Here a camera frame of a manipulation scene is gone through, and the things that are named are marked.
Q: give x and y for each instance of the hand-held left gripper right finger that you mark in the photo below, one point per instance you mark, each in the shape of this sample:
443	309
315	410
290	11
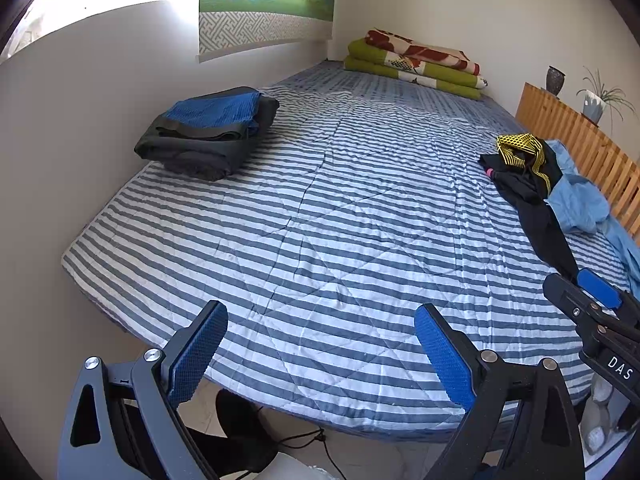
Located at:
445	355

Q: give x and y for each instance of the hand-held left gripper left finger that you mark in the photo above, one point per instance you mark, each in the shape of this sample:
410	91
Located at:
195	355

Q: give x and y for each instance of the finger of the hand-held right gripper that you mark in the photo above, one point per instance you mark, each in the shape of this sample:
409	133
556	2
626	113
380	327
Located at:
600	287
565	297

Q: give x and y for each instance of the black garment with yellow trim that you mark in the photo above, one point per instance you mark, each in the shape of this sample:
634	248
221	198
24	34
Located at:
540	220

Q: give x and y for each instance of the blue striped shorts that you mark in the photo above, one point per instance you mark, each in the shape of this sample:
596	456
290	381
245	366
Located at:
210	110

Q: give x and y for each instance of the person's right hand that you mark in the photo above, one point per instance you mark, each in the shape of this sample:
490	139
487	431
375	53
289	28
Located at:
600	420

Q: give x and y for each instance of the black floor object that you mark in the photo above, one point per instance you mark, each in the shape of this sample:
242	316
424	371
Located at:
240	425

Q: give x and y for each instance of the light blue denim shirt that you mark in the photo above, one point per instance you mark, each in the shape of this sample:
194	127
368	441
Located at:
580	200

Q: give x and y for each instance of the white object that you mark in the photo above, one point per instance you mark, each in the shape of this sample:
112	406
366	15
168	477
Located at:
290	467

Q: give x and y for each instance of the wooden slatted headboard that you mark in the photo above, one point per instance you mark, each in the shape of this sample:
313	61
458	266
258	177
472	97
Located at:
575	130

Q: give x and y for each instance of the striped blue white bed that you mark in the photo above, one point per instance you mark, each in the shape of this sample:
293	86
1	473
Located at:
325	235

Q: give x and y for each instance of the potted plant in white pot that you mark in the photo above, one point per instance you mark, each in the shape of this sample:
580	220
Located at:
592	107

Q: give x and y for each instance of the dark grey folded garment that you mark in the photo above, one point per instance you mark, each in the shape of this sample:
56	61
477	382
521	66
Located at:
200	155

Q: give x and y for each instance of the dark ceramic vase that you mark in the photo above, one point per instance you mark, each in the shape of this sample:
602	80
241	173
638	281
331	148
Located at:
555	80

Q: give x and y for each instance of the green floral folded blanket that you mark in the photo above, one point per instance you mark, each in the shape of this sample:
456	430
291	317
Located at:
380	57

